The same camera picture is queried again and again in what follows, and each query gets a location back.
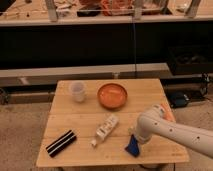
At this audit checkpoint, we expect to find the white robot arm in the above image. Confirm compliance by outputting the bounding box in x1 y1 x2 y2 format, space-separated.
134 104 213 159

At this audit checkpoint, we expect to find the long wooden bench shelf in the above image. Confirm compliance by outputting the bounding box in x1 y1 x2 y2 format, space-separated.
0 63 170 87

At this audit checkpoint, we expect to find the orange ceramic bowl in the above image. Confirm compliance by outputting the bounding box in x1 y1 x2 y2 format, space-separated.
97 83 128 109

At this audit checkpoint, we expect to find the clear plastic measuring cup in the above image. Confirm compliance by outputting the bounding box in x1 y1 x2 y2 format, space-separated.
69 81 86 103

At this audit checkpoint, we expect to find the wooden table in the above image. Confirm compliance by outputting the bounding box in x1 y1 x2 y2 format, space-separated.
36 79 189 167

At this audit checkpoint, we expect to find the black white striped case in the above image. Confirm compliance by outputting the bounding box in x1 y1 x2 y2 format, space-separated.
46 130 77 157

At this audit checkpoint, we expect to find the black device on floor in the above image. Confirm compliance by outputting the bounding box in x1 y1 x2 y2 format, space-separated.
167 92 189 108

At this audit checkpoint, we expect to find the white plastic bottle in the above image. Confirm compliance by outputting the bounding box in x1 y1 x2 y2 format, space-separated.
91 114 119 147

